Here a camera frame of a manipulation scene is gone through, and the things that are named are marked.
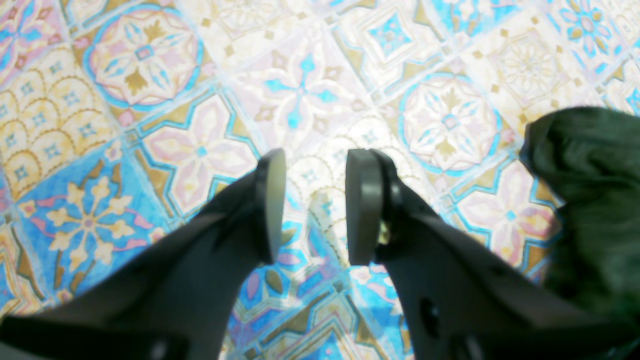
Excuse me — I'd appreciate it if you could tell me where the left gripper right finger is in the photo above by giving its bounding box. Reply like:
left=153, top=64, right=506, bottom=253
left=345, top=148, right=639, bottom=360

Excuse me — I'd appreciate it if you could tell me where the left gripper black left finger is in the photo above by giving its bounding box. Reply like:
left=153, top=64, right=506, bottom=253
left=1, top=149, right=287, bottom=360

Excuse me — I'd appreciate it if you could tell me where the dark green long-sleeve shirt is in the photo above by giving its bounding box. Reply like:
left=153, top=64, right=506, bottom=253
left=519, top=106, right=640, bottom=324

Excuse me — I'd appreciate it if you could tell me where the patterned tile tablecloth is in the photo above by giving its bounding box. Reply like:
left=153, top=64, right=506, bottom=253
left=0, top=0, right=639, bottom=360

